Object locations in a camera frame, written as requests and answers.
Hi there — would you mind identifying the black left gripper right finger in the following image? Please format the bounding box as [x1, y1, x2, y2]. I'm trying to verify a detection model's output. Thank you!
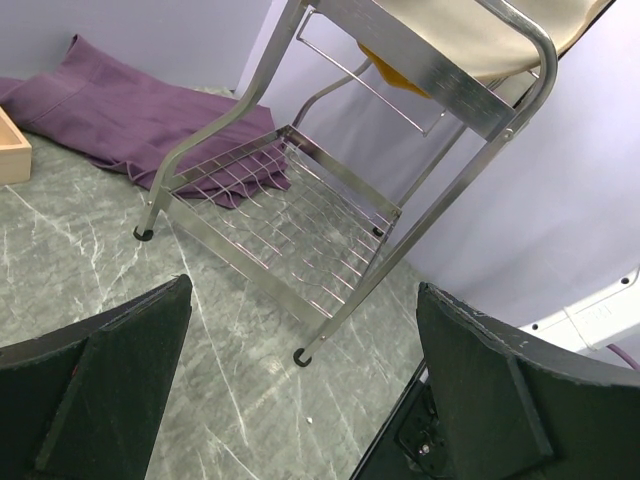
[416, 283, 639, 479]

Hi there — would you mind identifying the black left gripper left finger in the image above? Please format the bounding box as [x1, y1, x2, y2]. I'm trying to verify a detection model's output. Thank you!
[1, 275, 193, 479]

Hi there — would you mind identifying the steel dish rack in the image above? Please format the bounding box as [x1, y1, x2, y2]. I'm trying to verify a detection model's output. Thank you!
[134, 1, 559, 367]

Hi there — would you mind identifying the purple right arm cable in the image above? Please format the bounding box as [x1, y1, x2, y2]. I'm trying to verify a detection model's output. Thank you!
[607, 342, 640, 374]

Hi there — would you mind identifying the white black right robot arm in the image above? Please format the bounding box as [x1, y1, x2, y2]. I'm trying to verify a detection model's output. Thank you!
[520, 267, 639, 355]

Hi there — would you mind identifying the wooden compartment tray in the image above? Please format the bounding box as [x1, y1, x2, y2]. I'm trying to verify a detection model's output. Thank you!
[0, 109, 32, 186]

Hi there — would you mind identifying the purple cloth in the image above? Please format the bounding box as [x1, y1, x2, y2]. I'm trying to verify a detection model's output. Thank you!
[1, 35, 291, 208]

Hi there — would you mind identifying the cream divided plate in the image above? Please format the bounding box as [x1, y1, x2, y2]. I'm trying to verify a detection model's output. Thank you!
[381, 0, 609, 81]

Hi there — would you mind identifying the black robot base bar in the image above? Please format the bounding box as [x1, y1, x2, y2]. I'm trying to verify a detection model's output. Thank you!
[351, 362, 453, 479]

